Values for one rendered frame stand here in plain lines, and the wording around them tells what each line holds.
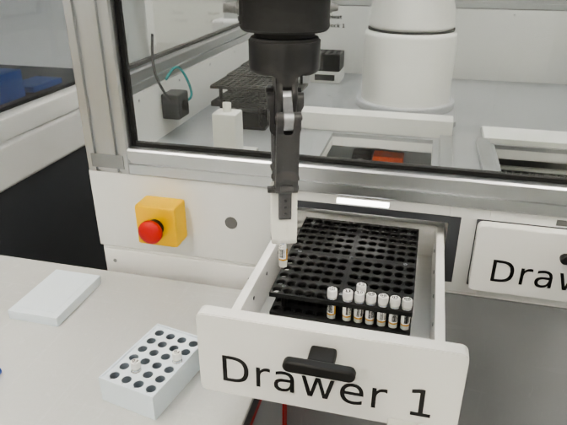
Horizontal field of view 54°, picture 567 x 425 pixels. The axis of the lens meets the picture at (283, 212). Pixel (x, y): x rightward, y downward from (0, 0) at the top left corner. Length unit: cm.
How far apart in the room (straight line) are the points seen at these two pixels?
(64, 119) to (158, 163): 62
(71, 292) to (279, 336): 47
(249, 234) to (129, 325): 24
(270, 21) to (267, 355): 35
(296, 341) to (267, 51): 30
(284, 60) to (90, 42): 44
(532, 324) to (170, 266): 61
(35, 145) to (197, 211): 60
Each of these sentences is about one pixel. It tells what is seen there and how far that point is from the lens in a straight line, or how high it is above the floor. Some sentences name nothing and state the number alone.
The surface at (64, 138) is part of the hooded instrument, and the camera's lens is 153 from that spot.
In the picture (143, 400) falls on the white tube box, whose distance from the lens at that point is 74.
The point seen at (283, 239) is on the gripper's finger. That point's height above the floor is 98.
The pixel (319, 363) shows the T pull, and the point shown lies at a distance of 58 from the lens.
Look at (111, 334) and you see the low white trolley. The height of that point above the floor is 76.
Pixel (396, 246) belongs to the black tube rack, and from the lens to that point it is 82.
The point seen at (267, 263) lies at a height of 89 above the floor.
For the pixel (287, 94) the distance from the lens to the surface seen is 58.
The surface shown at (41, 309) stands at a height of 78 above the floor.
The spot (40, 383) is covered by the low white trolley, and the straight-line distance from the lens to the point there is 85.
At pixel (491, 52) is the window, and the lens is 81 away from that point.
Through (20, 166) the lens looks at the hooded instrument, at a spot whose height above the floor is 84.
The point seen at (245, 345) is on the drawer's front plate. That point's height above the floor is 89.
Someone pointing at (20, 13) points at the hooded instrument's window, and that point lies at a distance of 144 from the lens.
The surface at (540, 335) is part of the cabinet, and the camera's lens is 98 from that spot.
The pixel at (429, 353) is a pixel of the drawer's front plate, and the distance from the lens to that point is 59.
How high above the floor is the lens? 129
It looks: 26 degrees down
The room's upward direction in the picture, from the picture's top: straight up
